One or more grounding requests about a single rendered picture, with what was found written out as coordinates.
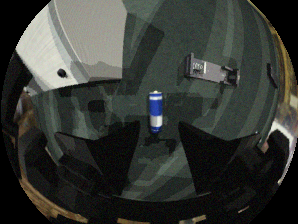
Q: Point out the blue and white battery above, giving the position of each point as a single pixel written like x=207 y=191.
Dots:
x=155 y=111

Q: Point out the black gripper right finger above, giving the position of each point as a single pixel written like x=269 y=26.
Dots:
x=209 y=156

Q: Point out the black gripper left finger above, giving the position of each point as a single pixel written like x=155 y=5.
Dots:
x=110 y=156

